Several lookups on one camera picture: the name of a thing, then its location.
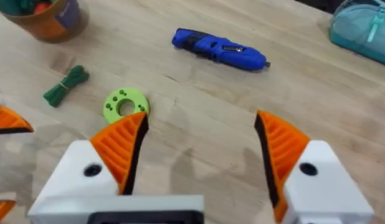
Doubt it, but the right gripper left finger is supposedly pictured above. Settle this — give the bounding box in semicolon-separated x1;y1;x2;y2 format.
39;111;150;198

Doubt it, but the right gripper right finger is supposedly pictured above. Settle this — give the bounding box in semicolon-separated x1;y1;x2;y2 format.
254;110;376;224

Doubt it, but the blue electric screwdriver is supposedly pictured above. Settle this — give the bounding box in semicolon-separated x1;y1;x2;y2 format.
171;27;272;72

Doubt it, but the green toy vegetable bundle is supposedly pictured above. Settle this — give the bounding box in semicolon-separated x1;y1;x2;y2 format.
42;64;90;108

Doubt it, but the toy tub with toys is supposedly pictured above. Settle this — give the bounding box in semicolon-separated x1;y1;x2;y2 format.
0;0;90;44

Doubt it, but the green disc with holes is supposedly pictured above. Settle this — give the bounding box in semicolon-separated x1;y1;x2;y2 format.
102;88;151;125

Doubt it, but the teal soft zip bag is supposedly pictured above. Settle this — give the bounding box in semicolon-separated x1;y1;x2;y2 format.
328;0;385;68

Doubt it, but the orange-wedged finger of the left gripper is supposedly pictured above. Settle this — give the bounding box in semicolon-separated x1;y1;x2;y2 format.
0;104;35;136

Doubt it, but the orange ribbed wedge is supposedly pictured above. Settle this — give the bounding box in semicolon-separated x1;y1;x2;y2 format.
0;200;17;224

